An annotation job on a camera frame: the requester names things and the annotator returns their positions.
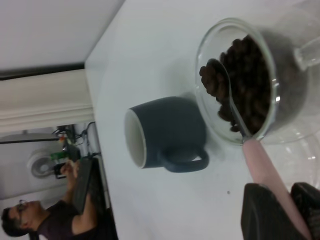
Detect person with glasses dark shirt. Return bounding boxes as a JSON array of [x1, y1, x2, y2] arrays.
[[1, 159, 101, 240]]

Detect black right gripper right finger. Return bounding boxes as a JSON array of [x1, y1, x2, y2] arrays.
[[291, 182, 320, 240]]

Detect white round fan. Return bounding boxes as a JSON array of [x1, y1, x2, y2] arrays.
[[27, 147, 66, 180]]

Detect clear double-wall glass cup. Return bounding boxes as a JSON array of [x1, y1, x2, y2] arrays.
[[194, 0, 320, 146]]

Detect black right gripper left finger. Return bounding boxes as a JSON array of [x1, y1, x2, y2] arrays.
[[240, 182, 309, 240]]

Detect black keyboard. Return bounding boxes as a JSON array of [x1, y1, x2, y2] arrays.
[[73, 157, 106, 216]]

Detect dark grey ceramic mug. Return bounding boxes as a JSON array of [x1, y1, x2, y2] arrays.
[[124, 96, 210, 174]]

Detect black cable bundle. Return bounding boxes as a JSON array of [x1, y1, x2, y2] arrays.
[[52, 121, 97, 160]]

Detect roasted coffee beans pile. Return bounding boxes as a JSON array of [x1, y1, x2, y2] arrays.
[[199, 34, 308, 135]]

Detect green circuit board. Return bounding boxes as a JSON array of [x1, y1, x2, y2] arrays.
[[50, 151, 69, 161]]

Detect metal spoon pink handle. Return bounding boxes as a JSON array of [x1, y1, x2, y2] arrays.
[[206, 57, 313, 240]]

